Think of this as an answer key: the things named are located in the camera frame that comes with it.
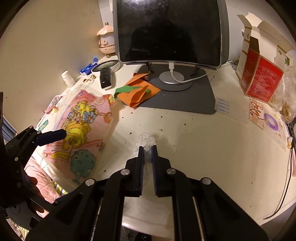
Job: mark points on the black tablet on stand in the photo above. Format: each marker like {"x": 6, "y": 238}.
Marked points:
{"x": 187, "y": 32}

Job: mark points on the pink cartoon picture book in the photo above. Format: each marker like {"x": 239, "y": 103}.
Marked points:
{"x": 86, "y": 118}

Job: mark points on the white small bottle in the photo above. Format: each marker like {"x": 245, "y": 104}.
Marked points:
{"x": 68, "y": 79}

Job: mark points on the cartoon sticker sheet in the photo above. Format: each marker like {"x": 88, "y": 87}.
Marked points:
{"x": 268, "y": 120}

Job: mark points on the clear plastic wrap sheet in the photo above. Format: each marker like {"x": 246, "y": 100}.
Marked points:
{"x": 284, "y": 96}

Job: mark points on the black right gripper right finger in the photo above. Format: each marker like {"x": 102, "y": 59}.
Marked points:
{"x": 201, "y": 209}

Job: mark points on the small clear plastic scrap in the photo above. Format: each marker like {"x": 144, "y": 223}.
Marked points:
{"x": 145, "y": 140}

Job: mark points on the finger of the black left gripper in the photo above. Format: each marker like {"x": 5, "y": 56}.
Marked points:
{"x": 50, "y": 137}

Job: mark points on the red white cardboard box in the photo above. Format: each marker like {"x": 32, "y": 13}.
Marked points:
{"x": 263, "y": 58}

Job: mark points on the black magnifying glass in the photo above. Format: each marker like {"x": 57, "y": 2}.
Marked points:
{"x": 104, "y": 72}

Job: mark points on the grey tablet stand base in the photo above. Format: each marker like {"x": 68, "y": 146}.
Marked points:
{"x": 195, "y": 97}

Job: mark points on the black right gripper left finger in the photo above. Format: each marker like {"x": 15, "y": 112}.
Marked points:
{"x": 94, "y": 210}

